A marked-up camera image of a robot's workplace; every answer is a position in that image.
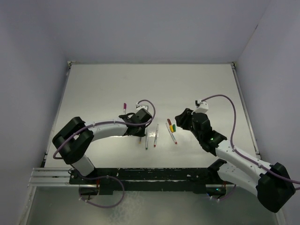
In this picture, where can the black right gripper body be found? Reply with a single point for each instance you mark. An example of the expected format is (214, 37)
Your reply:
(186, 122)

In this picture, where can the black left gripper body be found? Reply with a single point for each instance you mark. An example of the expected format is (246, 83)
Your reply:
(140, 131)

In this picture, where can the white pen purple end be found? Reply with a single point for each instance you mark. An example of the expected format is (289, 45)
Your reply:
(124, 108)

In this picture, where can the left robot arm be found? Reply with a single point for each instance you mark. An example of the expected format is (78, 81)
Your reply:
(75, 137)

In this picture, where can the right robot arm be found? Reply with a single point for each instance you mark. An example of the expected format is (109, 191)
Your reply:
(271, 184)

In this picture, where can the white pen green end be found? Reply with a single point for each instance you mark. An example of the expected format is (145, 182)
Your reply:
(146, 139)

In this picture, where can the white pen red end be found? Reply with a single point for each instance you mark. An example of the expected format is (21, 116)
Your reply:
(156, 136)

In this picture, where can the white pen brown tip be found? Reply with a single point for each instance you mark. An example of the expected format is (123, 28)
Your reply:
(171, 134)

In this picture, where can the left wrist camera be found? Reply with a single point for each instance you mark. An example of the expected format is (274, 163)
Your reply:
(141, 106)

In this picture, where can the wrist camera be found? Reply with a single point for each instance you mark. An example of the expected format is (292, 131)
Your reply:
(141, 106)
(201, 106)

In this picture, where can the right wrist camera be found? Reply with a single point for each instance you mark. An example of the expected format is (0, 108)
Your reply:
(201, 106)

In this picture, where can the black base frame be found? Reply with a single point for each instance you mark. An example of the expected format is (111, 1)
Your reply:
(109, 180)

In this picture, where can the aluminium rail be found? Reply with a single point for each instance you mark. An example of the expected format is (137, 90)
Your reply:
(49, 177)

